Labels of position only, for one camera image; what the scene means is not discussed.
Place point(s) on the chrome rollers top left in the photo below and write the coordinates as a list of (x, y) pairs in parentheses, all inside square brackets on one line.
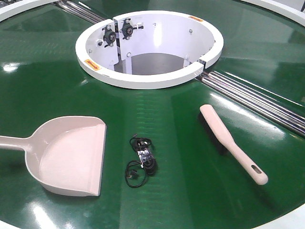
[(79, 11)]

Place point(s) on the pink hand brush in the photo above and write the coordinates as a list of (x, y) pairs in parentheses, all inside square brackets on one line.
[(223, 135)]

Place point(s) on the pink plastic dustpan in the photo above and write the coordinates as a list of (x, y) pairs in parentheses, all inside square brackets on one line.
[(65, 154)]

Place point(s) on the black bearing mount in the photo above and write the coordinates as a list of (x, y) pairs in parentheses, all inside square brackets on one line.
[(128, 28), (109, 36)]

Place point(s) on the right black bearing mount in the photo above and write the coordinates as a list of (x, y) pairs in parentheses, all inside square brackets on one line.
[(128, 28)]

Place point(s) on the white outer rim right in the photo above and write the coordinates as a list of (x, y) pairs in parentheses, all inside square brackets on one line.
[(295, 13)]

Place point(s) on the white rim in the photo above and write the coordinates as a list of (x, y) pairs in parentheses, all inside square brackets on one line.
[(295, 13), (20, 6)]

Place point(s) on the chrome rollers right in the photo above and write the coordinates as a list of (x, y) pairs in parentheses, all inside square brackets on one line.
[(254, 100)]

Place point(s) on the orange warning sticker top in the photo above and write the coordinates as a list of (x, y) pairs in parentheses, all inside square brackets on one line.
[(195, 18)]

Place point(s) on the chrome rollers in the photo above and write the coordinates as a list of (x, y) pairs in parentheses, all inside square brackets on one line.
[(254, 100), (79, 11)]

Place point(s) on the orange warning sticker left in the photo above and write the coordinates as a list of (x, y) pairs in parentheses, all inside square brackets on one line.
[(91, 64)]

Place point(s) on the left black bearing mount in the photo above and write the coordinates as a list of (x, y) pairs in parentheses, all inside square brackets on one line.
[(109, 36)]

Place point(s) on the green conveyor belt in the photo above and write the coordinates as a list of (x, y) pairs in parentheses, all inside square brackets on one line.
[(163, 166)]

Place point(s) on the white outer rim left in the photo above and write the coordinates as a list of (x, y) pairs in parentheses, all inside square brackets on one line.
[(20, 6)]

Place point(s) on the orange warning sticker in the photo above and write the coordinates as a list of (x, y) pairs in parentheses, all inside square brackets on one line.
[(195, 18), (91, 64)]

